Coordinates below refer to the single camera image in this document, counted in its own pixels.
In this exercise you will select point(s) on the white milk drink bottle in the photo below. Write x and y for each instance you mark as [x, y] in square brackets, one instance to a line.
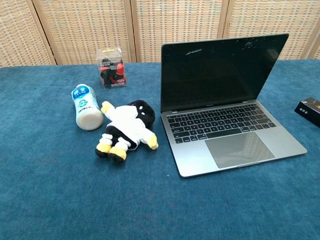
[86, 107]

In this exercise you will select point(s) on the small black box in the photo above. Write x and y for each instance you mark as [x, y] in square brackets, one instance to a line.
[308, 110]

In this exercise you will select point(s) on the black white plush doll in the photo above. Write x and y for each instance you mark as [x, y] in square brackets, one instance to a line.
[127, 125]

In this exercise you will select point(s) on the grey laptop computer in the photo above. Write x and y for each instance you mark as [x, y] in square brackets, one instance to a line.
[225, 125]

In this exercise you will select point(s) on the woven rattan folding screen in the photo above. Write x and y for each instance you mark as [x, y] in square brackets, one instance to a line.
[100, 30]

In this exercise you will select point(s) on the blue fabric table cover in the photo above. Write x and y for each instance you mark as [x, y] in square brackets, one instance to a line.
[75, 187]

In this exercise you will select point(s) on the clear box with red-black item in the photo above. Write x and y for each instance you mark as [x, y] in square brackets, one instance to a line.
[111, 70]

